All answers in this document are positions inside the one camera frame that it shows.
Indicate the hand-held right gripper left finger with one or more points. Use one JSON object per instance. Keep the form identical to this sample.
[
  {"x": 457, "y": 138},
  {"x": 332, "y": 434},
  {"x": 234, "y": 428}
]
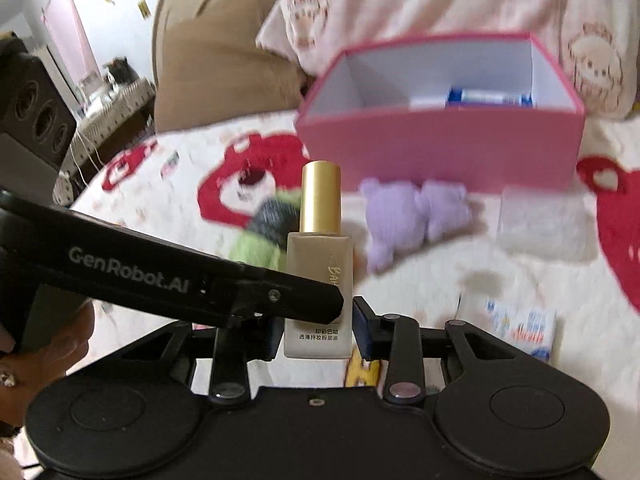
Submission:
[{"x": 273, "y": 342}]

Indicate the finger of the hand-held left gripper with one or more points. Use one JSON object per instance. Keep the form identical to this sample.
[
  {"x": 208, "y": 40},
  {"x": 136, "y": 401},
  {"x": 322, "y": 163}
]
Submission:
[{"x": 290, "y": 297}]

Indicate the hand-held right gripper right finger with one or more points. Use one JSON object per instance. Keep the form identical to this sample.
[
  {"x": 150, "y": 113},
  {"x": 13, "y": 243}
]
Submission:
[{"x": 362, "y": 331}]

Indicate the foundation bottle with gold cap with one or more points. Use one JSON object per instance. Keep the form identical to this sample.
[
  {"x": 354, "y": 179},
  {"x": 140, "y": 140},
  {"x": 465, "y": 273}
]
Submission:
[{"x": 320, "y": 200}]

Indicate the white packet with coloured print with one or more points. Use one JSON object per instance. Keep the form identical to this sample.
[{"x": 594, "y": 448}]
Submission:
[{"x": 520, "y": 330}]

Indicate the pink cardboard box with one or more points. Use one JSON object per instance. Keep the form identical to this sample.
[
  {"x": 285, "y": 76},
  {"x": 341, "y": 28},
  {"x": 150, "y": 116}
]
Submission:
[{"x": 440, "y": 145}]

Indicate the person's left hand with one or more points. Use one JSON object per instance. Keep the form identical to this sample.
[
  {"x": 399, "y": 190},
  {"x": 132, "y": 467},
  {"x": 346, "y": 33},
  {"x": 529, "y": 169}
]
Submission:
[{"x": 55, "y": 360}]

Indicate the bear print bed sheet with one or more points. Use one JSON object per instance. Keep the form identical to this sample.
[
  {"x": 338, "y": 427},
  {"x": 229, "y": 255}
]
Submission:
[{"x": 425, "y": 285}]

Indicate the purple plush toy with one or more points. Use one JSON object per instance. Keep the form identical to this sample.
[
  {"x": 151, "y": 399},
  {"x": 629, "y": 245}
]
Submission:
[{"x": 395, "y": 220}]

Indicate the side table with patterned cloth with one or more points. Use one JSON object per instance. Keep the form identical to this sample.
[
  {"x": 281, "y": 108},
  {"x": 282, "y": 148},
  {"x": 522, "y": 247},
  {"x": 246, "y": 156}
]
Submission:
[{"x": 115, "y": 110}]

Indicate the black and white cat figure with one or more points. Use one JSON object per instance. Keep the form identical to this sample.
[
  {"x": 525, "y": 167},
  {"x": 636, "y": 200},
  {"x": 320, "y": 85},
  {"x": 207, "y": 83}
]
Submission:
[{"x": 120, "y": 71}]

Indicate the clear plastic packet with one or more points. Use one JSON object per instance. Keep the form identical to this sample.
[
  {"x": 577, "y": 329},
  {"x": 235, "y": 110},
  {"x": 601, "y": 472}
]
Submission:
[{"x": 542, "y": 225}]

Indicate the brown pillow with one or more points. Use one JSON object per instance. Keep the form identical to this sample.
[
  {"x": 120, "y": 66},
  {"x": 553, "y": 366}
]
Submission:
[{"x": 220, "y": 65}]

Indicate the pink curtain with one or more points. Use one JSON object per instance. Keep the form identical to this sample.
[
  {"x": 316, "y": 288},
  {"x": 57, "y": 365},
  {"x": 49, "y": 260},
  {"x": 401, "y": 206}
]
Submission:
[{"x": 72, "y": 25}]

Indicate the blue and white box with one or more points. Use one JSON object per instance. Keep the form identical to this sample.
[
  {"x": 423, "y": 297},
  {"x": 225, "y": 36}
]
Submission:
[{"x": 487, "y": 96}]

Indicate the pink printed blanket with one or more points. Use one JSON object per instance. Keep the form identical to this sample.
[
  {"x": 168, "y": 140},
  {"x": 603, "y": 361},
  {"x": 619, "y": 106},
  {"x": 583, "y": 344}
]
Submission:
[{"x": 450, "y": 0}]

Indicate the yellow wall switch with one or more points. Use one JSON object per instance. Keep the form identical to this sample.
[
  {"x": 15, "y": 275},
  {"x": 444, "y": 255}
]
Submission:
[{"x": 144, "y": 9}]

